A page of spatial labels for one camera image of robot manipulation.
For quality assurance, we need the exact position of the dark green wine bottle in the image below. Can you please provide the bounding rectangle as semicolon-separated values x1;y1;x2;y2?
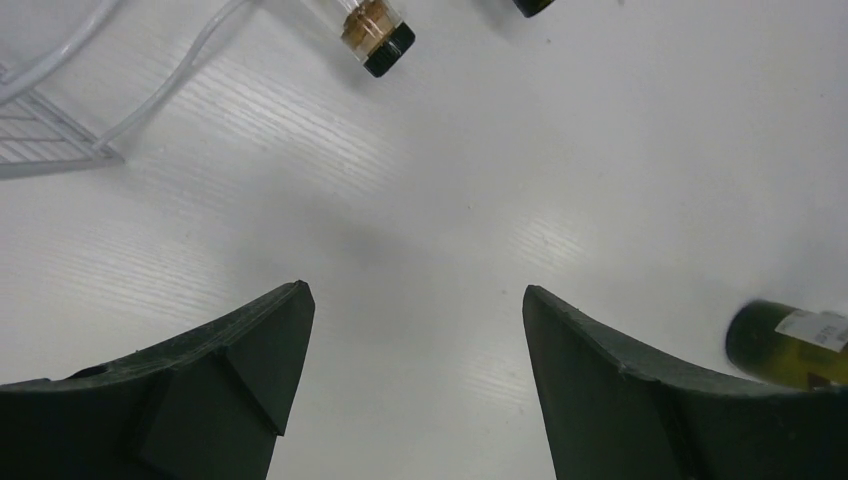
513;0;554;18

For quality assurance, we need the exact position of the clear bottle with brown cap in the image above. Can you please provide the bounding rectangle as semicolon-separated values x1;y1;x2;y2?
302;0;416;78

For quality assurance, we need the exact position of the olive bottle with black cap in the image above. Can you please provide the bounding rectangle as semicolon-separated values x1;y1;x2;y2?
725;299;847;390

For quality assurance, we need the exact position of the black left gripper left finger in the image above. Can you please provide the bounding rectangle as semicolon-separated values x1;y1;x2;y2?
1;281;315;479

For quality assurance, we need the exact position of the white wire wine rack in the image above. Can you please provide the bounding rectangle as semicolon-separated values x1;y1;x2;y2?
1;1;246;180

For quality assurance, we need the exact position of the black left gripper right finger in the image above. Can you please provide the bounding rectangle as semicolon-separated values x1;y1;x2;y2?
522;285;847;479

